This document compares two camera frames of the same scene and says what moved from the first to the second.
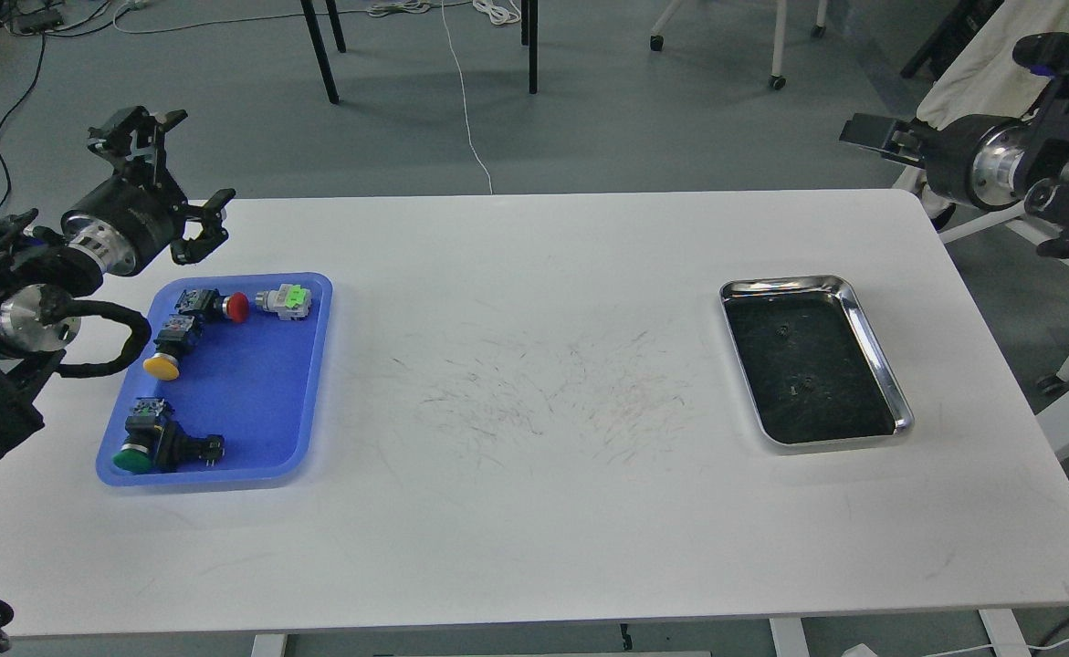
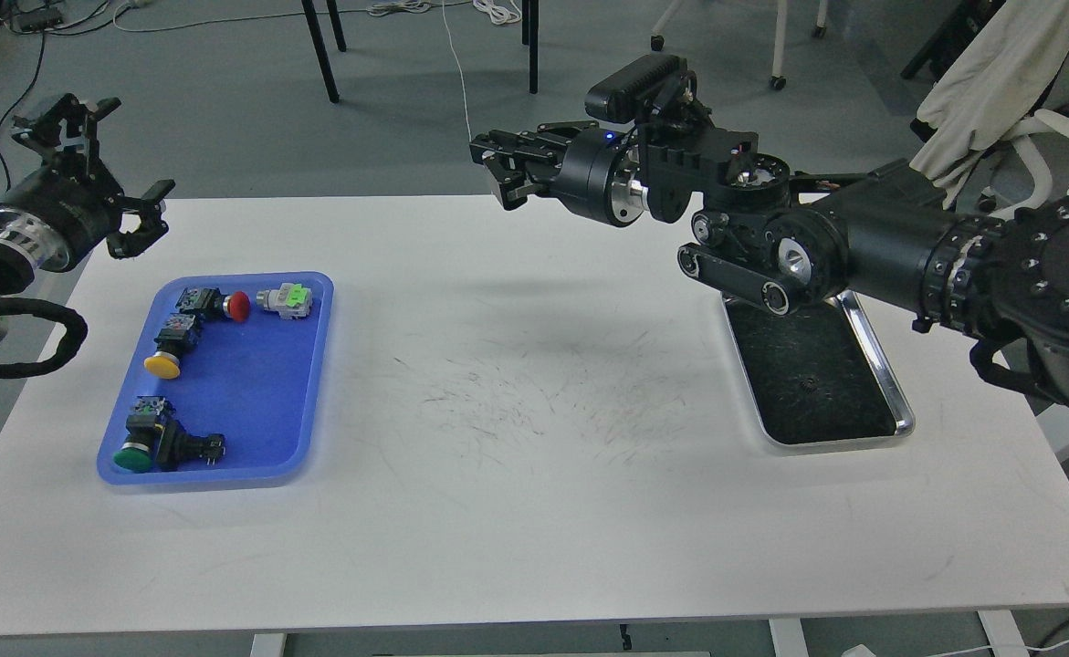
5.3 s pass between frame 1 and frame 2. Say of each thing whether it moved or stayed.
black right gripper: moved
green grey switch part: stayed
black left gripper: moved
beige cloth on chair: stayed
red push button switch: stayed
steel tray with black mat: stayed
